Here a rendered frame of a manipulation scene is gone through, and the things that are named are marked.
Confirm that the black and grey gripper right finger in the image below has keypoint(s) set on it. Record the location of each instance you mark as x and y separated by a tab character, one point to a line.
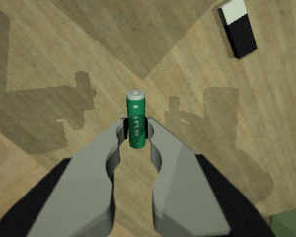
191	198

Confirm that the green aa battery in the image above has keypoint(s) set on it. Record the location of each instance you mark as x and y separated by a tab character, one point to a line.
135	100

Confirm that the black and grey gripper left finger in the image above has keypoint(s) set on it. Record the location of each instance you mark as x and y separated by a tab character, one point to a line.
75	199

